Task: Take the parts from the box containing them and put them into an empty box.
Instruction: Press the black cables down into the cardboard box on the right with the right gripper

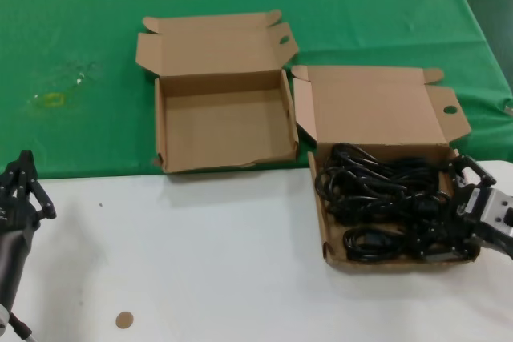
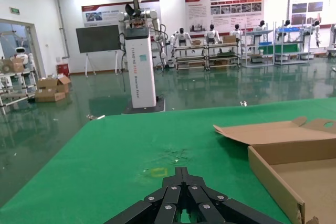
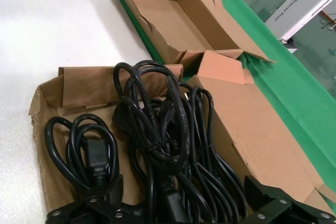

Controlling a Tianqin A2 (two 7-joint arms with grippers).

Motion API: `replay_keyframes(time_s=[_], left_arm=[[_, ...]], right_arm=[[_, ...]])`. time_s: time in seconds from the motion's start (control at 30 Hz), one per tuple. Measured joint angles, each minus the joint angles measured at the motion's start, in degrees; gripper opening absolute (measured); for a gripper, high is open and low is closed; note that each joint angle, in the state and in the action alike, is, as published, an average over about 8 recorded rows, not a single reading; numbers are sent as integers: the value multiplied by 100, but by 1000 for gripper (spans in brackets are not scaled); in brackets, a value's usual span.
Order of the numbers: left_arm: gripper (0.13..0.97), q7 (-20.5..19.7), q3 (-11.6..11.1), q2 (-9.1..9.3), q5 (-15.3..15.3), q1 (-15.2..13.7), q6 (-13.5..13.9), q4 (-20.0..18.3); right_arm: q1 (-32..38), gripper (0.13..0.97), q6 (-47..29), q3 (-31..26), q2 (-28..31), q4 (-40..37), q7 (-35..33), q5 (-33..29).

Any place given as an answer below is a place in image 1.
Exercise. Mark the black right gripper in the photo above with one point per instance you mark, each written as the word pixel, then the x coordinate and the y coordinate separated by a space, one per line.
pixel 461 214

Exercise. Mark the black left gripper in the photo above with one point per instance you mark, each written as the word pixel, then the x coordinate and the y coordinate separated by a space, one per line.
pixel 18 216

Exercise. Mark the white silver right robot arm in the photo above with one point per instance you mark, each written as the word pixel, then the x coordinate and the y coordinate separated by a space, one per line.
pixel 497 210

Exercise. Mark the open brown cardboard box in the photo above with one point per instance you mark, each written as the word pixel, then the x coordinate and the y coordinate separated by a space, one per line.
pixel 224 133
pixel 372 109

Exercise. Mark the clear plastic wrapper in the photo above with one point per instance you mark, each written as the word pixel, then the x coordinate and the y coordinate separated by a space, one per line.
pixel 82 77

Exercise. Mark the green tablecloth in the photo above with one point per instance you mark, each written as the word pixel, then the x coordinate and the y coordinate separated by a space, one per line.
pixel 80 17

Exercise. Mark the brown cardboard disc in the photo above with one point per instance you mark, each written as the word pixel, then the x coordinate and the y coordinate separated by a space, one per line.
pixel 124 320

